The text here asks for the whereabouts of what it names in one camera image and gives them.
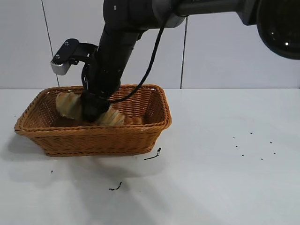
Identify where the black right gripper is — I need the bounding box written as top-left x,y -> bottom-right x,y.
80,24 -> 142,123

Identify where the long striped bread loaf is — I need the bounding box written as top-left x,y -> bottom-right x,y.
55,91 -> 125,127

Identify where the brown woven wicker basket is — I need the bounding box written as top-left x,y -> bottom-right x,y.
14,83 -> 172,157

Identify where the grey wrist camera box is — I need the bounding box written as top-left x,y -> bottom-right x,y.
50,39 -> 99,76

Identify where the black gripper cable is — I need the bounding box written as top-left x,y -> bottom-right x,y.
105,20 -> 170,104

